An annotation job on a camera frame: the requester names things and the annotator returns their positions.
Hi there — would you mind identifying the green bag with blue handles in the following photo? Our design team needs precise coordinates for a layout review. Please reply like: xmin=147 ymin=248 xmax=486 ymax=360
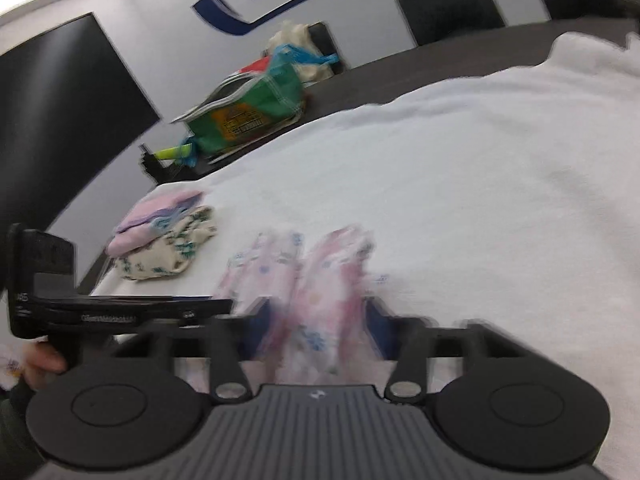
xmin=170 ymin=42 xmax=346 ymax=168

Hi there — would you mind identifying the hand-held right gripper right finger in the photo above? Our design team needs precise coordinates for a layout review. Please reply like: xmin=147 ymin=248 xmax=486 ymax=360
xmin=362 ymin=300 xmax=525 ymax=403

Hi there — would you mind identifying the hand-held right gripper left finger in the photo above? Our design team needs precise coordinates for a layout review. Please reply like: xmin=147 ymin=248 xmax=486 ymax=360
xmin=112 ymin=305 xmax=276 ymax=404

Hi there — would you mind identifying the cream cloth in bag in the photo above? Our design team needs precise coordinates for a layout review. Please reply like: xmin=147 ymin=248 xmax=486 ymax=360
xmin=267 ymin=20 xmax=333 ymax=83

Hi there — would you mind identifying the yellow-green object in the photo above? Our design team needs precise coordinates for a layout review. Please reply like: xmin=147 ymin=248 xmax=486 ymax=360
xmin=155 ymin=144 xmax=193 ymax=161

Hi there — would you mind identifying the folded pink garment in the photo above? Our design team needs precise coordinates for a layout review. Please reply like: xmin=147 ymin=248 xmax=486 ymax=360
xmin=106 ymin=189 xmax=206 ymax=256

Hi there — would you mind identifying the black wall screen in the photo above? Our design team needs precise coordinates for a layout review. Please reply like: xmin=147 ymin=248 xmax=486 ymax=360
xmin=0 ymin=12 xmax=161 ymax=286

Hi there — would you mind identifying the folded cream teal-flower garment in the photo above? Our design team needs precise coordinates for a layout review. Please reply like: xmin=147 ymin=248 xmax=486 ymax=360
xmin=111 ymin=205 xmax=218 ymax=281

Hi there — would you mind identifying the pink floral dress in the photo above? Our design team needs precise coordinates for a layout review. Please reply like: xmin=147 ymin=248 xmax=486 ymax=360
xmin=172 ymin=225 xmax=396 ymax=396

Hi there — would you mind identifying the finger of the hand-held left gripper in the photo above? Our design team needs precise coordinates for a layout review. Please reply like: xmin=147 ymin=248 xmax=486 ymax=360
xmin=170 ymin=297 xmax=236 ymax=324

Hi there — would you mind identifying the white fluffy blanket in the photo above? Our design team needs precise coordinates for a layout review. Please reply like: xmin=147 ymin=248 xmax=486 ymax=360
xmin=90 ymin=32 xmax=640 ymax=480

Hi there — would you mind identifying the black walkie-talkie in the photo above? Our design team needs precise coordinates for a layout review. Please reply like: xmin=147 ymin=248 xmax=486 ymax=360
xmin=139 ymin=143 xmax=173 ymax=183

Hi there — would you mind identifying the person's left hand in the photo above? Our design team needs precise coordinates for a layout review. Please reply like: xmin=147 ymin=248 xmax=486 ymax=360
xmin=20 ymin=341 xmax=70 ymax=392

